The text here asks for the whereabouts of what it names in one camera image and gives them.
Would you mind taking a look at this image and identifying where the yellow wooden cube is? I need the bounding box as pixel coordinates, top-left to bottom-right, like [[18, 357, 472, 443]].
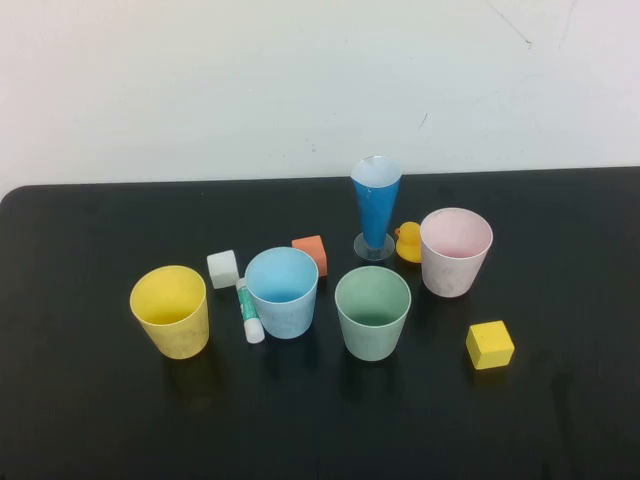
[[465, 320, 516, 371]]

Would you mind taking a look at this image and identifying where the green plastic cup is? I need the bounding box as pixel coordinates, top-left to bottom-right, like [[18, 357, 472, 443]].
[[334, 265, 413, 363]]

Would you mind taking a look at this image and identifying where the light blue plastic cup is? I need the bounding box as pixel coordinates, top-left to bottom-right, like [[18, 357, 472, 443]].
[[244, 246, 320, 340]]

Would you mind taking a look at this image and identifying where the orange cube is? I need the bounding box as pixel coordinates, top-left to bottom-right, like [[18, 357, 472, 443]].
[[291, 234, 329, 278]]

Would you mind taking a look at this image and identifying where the yellow rubber duck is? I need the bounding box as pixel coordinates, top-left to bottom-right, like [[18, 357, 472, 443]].
[[394, 221, 424, 264]]

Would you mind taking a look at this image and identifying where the yellow plastic cup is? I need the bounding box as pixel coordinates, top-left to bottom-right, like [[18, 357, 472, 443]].
[[129, 264, 210, 361]]

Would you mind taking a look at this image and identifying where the blue cone glass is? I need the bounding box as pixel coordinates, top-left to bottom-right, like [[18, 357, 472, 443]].
[[350, 155, 403, 262]]

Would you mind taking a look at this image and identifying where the green white glue stick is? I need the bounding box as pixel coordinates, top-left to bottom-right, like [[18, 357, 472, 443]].
[[234, 277, 266, 345]]

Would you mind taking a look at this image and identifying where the white cube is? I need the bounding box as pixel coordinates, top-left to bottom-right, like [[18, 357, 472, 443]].
[[206, 249, 240, 291]]

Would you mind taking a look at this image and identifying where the pink plastic cup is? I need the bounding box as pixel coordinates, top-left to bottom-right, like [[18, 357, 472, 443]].
[[419, 207, 495, 299]]

